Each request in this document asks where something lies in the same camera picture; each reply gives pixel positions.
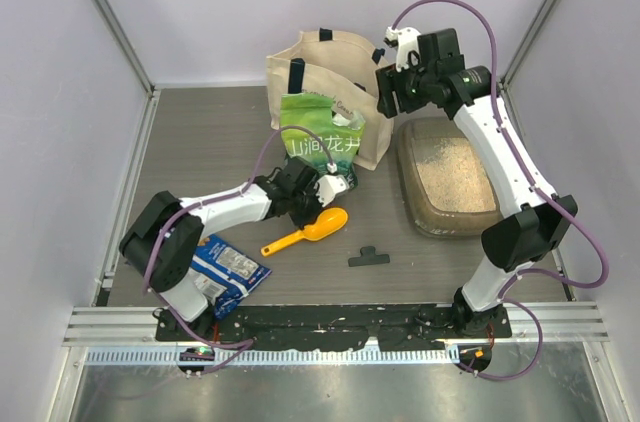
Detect grey litter box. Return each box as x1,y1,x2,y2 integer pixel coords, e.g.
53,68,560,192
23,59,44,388
396,117,502,238

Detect blue Doritos chip bag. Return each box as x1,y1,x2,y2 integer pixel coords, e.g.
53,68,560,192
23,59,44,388
189,235,271,320

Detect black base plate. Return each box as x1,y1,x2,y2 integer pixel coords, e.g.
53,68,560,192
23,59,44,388
154,302,514,351

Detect black bag clip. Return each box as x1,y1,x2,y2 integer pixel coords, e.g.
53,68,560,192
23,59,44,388
348,246,390,268

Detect yellow plastic scoop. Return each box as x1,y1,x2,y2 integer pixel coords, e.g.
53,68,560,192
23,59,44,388
261,207,349,257

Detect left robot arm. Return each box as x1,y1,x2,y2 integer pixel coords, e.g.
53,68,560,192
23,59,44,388
119,157,348,341

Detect clean litter granules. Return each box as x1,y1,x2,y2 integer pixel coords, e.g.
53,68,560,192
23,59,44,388
414,137,497,214

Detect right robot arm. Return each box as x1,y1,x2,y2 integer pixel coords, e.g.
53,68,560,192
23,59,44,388
376,27,577,337

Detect beige canvas tote bag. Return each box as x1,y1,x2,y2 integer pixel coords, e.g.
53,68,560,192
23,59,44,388
266,28,394,171

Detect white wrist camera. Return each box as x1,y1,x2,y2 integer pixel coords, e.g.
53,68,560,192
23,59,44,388
384,27,421,72
315,162,350,207

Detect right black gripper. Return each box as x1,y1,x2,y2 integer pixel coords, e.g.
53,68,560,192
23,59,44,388
377,54,438,118

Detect green cat litter bag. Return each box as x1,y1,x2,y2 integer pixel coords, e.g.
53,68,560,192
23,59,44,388
280,93,366,190

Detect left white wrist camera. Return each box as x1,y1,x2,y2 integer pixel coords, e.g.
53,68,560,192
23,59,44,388
315,162,350,207

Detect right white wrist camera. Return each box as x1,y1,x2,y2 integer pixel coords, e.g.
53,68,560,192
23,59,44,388
384,27,421,72

